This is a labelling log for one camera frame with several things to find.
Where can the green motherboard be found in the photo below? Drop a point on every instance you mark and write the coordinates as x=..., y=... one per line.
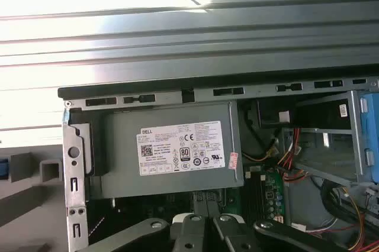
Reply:
x=274, y=187

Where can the silver drive cage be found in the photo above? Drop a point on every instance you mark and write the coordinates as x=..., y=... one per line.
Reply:
x=355, y=133

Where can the blue plastic drive bracket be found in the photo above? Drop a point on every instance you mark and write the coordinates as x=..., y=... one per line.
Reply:
x=373, y=122

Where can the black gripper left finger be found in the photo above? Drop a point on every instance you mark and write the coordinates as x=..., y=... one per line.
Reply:
x=189, y=234

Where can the grey Dell power supply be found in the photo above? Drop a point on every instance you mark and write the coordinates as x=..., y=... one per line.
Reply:
x=177, y=110

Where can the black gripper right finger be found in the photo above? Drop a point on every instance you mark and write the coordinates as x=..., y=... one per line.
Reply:
x=234, y=234

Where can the grey parts rack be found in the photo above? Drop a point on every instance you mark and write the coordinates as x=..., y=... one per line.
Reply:
x=23, y=166

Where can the open black PC case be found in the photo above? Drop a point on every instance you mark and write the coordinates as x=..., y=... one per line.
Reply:
x=71, y=145

